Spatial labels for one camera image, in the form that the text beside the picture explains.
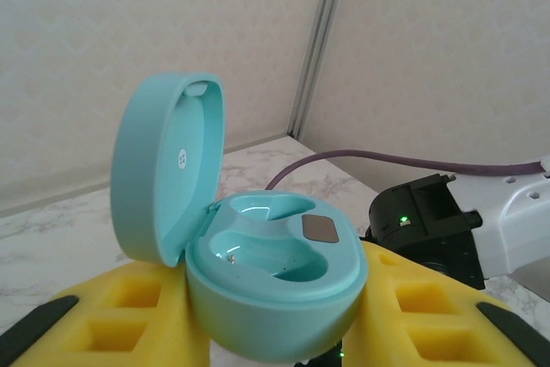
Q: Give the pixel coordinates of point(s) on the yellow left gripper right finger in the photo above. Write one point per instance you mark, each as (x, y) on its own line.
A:
(442, 332)

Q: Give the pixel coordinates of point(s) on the aluminium frame post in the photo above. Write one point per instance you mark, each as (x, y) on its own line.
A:
(319, 40)

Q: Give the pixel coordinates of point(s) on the blue earbud charging case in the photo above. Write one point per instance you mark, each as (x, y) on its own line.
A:
(275, 298)

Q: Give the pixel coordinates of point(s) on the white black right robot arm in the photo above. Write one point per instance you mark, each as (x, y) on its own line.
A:
(524, 221)

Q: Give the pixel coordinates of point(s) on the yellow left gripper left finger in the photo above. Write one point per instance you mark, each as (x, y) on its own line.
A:
(86, 332)

